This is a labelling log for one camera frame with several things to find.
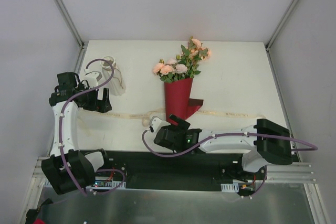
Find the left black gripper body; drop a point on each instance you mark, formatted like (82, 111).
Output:
(95, 100)

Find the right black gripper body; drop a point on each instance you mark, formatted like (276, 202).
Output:
(169, 135)

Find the red wrapping paper sheet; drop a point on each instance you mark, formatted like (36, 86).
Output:
(178, 101)

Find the white ribbed ceramic vase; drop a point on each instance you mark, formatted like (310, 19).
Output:
(116, 85)

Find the cream printed ribbon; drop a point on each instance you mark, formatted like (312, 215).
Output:
(90, 124)

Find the pink rose stem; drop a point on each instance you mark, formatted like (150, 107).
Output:
(188, 62)
(173, 70)

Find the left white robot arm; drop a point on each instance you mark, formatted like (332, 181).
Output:
(68, 169)

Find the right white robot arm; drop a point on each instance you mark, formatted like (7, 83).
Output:
(262, 144)

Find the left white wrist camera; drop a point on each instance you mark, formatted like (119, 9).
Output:
(92, 78)

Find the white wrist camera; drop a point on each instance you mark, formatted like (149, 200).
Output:
(156, 124)
(92, 78)

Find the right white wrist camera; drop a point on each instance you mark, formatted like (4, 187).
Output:
(156, 124)

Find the left aluminium frame post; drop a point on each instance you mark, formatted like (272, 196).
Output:
(69, 22)

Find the aluminium frame post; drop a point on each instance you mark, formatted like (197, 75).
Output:
(281, 24)
(69, 22)

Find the right aluminium frame post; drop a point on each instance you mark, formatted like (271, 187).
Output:
(281, 24)

